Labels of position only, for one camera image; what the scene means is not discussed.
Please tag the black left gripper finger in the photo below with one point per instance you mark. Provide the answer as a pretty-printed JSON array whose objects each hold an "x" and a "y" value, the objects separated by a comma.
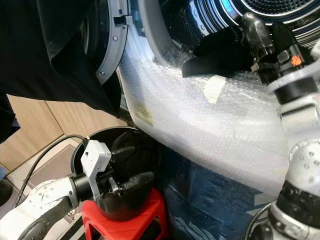
[
  {"x": 124, "y": 154},
  {"x": 137, "y": 182}
]

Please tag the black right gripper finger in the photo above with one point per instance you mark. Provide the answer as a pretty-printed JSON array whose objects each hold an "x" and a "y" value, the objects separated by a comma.
[
  {"x": 285, "y": 37},
  {"x": 257, "y": 40}
]

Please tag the black jacket with logo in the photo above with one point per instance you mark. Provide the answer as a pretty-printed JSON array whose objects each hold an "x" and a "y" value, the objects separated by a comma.
[{"x": 217, "y": 52}]

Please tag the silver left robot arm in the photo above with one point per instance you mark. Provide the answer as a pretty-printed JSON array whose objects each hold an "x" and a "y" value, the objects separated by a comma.
[{"x": 45, "y": 205}]

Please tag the bubble-wrapped white washing machine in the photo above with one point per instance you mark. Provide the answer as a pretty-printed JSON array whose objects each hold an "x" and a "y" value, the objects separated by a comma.
[{"x": 205, "y": 135}]

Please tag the black plastic bucket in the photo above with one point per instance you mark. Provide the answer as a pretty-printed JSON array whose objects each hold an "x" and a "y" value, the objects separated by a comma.
[{"x": 150, "y": 150}]

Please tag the red plastic stool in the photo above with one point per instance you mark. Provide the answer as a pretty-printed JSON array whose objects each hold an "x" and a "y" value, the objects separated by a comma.
[{"x": 145, "y": 225}]

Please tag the yellow label sticker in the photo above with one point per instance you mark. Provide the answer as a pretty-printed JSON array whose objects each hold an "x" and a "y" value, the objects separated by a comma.
[{"x": 143, "y": 114}]

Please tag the black hanging garment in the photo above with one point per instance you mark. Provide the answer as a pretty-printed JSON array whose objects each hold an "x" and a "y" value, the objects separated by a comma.
[{"x": 40, "y": 45}]

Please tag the beige tape piece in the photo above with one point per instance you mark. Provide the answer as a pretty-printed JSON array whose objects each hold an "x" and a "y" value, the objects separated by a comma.
[{"x": 214, "y": 88}]

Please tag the grey floor mat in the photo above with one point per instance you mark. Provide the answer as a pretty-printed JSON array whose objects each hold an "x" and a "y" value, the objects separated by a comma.
[{"x": 50, "y": 167}]

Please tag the dark blue printed cloth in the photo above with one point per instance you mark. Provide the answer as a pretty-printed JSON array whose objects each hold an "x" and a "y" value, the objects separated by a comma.
[{"x": 205, "y": 205}]

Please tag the light wood cabinet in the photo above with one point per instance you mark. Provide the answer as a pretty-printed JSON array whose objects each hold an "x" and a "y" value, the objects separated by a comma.
[{"x": 60, "y": 117}]

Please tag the black round object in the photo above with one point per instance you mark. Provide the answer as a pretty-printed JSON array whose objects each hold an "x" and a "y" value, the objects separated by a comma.
[{"x": 5, "y": 191}]

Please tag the grey washer door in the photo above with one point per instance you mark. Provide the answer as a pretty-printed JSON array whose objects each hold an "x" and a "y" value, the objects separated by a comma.
[{"x": 112, "y": 45}]

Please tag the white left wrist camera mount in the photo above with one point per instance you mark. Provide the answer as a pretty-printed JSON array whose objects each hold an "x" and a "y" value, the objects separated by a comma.
[{"x": 97, "y": 157}]

